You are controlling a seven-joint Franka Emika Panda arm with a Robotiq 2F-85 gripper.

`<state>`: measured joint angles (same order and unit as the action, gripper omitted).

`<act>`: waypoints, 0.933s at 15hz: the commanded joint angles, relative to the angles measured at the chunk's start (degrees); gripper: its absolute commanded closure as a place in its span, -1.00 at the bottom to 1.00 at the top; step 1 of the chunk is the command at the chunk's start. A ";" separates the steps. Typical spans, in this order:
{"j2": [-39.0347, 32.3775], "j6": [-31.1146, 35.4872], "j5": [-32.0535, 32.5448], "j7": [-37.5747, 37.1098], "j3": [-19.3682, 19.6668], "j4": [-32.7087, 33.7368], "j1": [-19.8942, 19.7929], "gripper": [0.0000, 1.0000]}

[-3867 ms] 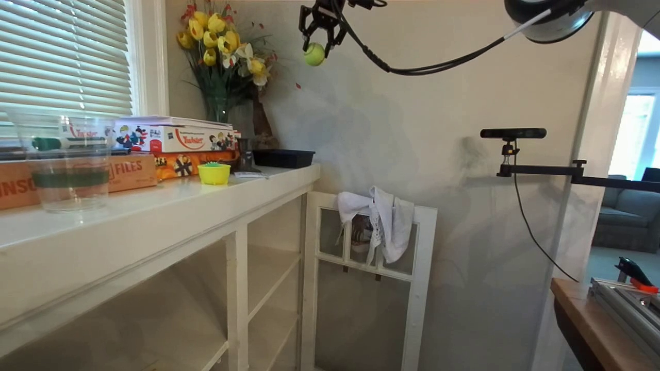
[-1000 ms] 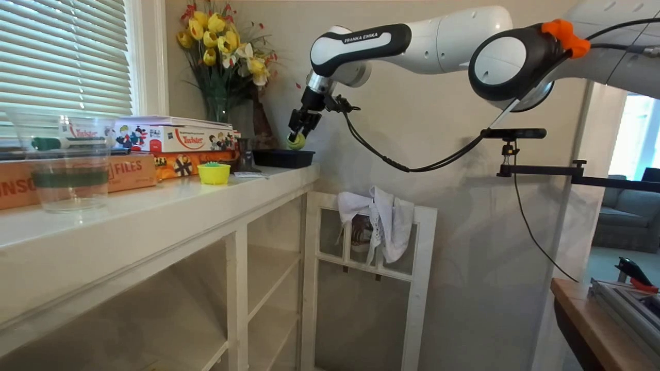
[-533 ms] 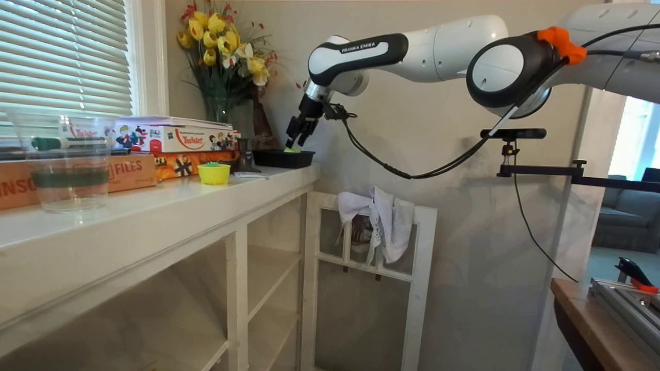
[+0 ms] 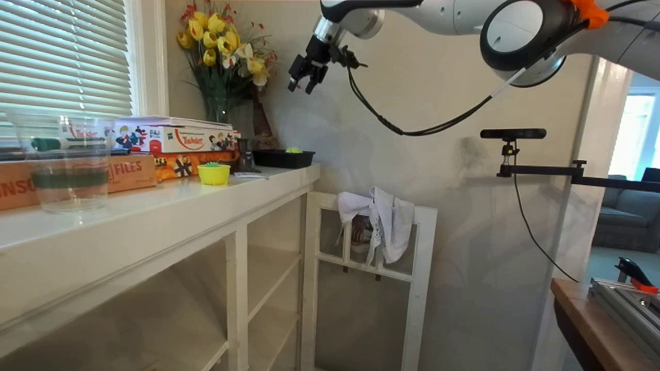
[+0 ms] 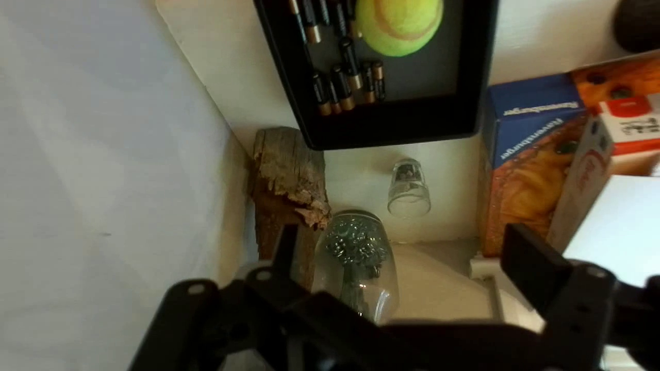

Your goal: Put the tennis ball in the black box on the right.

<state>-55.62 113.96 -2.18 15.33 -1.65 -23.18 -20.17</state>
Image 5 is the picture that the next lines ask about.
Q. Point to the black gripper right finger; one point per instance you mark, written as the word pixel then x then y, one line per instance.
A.
pixel 590 316

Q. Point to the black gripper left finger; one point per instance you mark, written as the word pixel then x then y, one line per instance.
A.
pixel 234 322

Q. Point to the yellow-green tennis ball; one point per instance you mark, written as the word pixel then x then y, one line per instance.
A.
pixel 399 23

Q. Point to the blue and orange box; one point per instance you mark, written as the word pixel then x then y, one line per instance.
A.
pixel 526 151

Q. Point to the white printed game box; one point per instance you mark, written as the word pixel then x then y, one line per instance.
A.
pixel 631 126

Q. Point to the orange printed game box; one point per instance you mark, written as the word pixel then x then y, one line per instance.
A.
pixel 605 78

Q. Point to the black shallow box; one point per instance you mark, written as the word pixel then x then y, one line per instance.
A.
pixel 420 103

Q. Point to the small dark-filled glass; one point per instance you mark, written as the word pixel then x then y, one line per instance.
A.
pixel 409 187

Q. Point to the black copper-top battery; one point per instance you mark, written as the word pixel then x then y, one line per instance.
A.
pixel 345 88
pixel 366 82
pixel 313 23
pixel 379 76
pixel 351 65
pixel 322 96
pixel 341 14
pixel 298 17

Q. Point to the dark round object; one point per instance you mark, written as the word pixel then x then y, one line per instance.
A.
pixel 640 23

